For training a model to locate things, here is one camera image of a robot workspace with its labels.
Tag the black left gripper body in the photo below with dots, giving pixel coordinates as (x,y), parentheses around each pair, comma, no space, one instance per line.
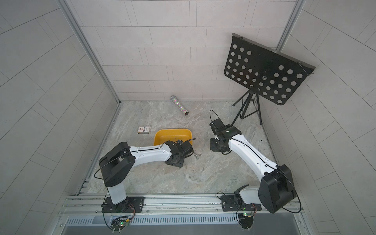
(179,162)

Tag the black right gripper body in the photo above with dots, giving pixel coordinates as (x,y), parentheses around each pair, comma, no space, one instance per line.
(216,145)

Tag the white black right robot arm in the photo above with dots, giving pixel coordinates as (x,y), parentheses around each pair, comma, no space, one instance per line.
(276,187)

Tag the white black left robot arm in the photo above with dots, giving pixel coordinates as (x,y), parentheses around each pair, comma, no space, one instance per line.
(117,163)

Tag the yellow plastic storage box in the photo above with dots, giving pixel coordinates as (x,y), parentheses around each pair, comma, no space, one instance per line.
(173,135)

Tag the playing card box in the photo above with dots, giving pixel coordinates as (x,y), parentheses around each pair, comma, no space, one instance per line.
(145,129)

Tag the silver screw cluster screw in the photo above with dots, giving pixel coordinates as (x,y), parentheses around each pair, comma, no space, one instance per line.
(197,155)

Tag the rhinestone silver microphone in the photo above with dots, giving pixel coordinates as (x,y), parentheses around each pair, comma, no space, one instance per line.
(179,105)

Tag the right green circuit board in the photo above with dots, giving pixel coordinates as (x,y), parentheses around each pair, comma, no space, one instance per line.
(245,220)

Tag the green circuit board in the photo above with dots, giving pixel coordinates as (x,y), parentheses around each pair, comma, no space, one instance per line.
(245,220)
(119,223)

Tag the black perforated music stand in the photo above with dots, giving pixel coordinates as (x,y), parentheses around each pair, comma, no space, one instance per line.
(263,72)

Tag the left green circuit board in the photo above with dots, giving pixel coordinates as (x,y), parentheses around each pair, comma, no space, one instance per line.
(119,223)

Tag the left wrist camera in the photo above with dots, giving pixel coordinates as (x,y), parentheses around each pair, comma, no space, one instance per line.
(185,148)

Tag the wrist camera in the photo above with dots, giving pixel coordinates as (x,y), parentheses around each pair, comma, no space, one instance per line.
(185,148)
(218,126)

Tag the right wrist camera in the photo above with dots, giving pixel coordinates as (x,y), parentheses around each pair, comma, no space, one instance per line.
(218,126)

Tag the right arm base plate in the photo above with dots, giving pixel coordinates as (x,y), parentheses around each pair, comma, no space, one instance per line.
(232,203)

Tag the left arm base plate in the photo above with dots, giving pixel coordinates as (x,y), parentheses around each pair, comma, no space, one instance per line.
(129,205)

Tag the aluminium rail frame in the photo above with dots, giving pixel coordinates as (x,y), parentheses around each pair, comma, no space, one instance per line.
(176,214)

